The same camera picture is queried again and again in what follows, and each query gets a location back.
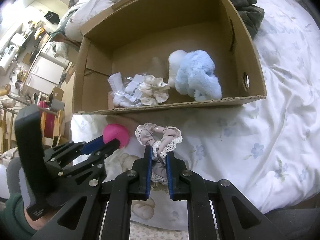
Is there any beige lace scrunchie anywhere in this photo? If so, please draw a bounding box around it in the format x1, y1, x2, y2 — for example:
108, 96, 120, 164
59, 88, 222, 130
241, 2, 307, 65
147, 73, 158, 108
135, 122, 183, 186

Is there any pink rubber duck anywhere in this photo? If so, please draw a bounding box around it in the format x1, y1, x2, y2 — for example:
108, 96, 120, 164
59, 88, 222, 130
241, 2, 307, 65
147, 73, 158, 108
103, 124, 130, 148

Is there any cream satin scrunchie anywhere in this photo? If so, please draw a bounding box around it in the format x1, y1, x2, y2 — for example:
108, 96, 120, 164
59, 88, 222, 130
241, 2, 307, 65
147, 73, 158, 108
138, 75, 170, 106

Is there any white bagged socks bundle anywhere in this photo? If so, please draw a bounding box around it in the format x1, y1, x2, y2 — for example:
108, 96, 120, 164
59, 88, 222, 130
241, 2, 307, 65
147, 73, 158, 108
108, 72, 146, 108

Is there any person's left hand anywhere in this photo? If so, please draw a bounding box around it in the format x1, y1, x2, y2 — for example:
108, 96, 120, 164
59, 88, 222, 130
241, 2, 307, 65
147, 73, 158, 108
24, 209, 58, 231

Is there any red bag on rack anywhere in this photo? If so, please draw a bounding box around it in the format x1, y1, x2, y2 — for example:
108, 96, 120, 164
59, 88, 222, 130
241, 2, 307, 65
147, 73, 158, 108
38, 101, 62, 138

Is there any white kitchen cabinet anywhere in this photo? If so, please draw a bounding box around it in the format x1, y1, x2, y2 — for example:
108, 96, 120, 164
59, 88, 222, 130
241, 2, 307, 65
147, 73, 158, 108
22, 55, 69, 95

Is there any light blue fluffy plush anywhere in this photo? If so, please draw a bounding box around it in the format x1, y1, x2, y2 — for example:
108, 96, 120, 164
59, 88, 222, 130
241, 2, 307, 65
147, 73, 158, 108
168, 50, 222, 101

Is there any white floral duvet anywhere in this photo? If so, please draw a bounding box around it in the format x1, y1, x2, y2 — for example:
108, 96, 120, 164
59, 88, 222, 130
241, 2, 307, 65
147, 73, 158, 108
71, 0, 319, 239

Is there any brown cardboard box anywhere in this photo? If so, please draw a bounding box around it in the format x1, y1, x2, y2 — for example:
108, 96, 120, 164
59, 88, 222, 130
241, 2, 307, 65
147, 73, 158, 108
72, 0, 267, 114

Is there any dark camouflage blanket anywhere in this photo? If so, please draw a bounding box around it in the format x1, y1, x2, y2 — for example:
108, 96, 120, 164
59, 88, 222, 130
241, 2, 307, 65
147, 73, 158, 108
230, 0, 265, 39

